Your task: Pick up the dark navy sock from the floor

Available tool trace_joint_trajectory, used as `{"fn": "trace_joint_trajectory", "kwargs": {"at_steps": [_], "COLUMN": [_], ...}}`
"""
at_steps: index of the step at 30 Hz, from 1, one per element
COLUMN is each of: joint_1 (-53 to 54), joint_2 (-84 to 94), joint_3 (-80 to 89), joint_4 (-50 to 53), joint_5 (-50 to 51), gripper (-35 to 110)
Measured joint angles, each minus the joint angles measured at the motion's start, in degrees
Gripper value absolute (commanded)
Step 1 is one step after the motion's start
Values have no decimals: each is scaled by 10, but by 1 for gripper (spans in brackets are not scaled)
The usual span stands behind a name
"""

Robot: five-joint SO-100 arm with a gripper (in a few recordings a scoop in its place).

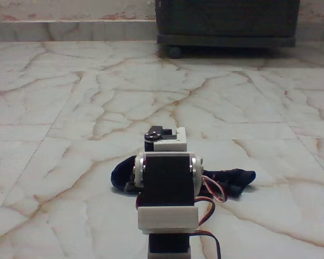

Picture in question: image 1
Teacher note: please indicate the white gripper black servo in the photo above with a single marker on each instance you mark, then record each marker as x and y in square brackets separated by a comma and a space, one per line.
[169, 142]

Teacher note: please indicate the dark blue cloth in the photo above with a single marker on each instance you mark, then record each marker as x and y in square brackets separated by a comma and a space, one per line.
[239, 176]

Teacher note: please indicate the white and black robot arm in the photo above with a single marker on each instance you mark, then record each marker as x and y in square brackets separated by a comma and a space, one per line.
[168, 180]

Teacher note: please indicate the dark wooden cabinet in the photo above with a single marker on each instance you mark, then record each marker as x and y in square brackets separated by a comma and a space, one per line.
[226, 19]

